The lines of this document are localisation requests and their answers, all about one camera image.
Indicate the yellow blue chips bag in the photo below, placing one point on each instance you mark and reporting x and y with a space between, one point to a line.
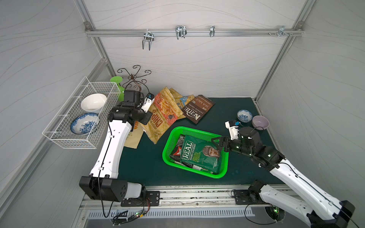
183 101

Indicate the white wire wall basket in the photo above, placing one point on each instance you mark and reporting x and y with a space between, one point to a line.
58 130

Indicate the blue floral plate in rack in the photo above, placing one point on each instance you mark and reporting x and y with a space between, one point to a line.
85 124

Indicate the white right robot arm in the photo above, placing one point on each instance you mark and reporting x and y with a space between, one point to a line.
316 208

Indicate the black red Krax chips bag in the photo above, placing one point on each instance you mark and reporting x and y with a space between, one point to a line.
176 153

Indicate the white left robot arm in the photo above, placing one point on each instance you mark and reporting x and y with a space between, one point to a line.
102 182

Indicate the tan kettle cooked chips bag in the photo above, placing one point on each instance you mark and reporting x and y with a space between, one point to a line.
165 112

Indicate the metal clamp hook right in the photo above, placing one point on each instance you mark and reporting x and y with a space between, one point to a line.
281 33

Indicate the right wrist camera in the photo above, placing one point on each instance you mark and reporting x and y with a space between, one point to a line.
232 126

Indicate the white bowl in rack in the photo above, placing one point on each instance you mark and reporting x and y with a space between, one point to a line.
94 103

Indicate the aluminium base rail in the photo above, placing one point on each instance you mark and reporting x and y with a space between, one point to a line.
180 201

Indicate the lilac ceramic bowl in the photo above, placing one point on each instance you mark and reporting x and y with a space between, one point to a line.
260 123

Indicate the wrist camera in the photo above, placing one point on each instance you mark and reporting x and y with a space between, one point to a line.
232 126
148 101

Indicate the red white chips bag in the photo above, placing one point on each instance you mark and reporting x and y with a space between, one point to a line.
134 136

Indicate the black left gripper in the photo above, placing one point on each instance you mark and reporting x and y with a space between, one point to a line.
145 117

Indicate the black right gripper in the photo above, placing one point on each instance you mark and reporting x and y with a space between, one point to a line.
225 143

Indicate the gold chips bag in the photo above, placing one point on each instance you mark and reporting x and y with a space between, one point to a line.
175 94

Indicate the green plastic basket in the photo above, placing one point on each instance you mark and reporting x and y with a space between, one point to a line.
173 140

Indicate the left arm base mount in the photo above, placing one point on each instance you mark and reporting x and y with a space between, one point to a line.
147 198

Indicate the brown metal scroll stand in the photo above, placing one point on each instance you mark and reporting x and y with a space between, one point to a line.
136 80

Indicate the metal loop hook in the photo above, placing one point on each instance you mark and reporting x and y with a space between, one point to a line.
181 31

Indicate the green plastic goblet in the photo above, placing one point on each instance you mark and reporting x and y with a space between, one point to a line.
118 80

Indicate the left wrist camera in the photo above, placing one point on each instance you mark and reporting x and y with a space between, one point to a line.
148 101

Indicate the aluminium corner frame post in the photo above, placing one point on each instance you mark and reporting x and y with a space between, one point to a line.
297 26

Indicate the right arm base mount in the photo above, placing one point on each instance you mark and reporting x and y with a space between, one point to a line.
245 197

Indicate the aluminium top rail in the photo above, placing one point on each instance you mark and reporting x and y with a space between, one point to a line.
164 33

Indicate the green Real chips bag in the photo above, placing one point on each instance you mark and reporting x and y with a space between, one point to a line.
200 154

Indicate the small metal hook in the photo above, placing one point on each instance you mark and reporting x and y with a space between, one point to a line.
212 31

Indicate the metal double hook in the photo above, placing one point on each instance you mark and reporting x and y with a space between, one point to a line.
148 39

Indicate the brown Kettle sea salt bag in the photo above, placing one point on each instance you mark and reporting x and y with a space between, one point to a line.
197 108

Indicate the blue floral ceramic bowl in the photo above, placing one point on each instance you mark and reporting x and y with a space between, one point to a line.
244 116

